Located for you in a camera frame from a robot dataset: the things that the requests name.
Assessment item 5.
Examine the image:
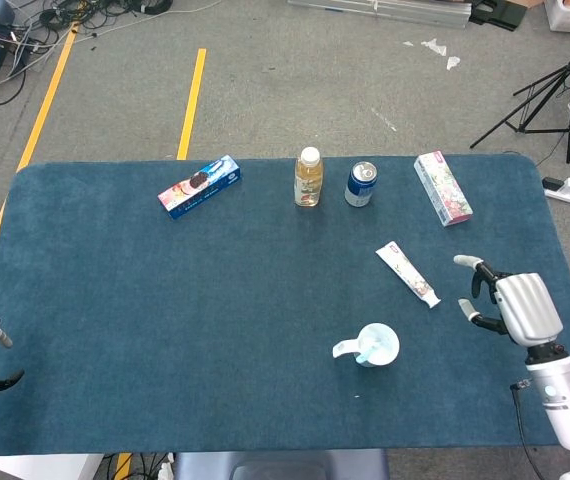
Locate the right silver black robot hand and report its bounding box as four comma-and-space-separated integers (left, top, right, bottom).
453, 254, 564, 348

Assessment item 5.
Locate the floral toothpaste tube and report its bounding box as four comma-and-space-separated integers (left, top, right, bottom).
375, 241, 443, 310

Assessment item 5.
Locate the white cup with handle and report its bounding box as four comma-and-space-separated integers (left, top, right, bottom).
332, 322, 401, 369

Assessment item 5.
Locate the light blue toothbrush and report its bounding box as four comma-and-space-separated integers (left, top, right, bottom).
354, 333, 389, 364

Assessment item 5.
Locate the white floral box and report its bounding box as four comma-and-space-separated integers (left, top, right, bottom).
413, 151, 474, 228

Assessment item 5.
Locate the yellow drink bottle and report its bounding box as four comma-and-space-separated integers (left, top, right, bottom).
293, 146, 326, 207

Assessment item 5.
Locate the blue soda can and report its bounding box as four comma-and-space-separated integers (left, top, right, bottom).
344, 161, 379, 208

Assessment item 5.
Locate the blue table mat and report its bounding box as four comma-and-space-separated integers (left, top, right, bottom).
0, 153, 570, 457

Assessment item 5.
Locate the blue cookie box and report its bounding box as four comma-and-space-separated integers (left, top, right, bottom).
157, 154, 244, 222

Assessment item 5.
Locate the blue grey seat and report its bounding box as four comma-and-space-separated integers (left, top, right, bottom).
172, 449, 390, 480

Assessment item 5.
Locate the aluminium profile stack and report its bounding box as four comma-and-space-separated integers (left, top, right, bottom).
287, 0, 474, 30

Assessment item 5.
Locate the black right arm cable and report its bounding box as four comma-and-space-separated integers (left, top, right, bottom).
510, 382, 546, 480

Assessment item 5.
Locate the black metal bracket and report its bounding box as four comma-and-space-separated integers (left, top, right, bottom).
468, 0, 526, 32

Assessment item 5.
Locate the floor cable tangle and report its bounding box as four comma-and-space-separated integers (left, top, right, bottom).
0, 0, 174, 106

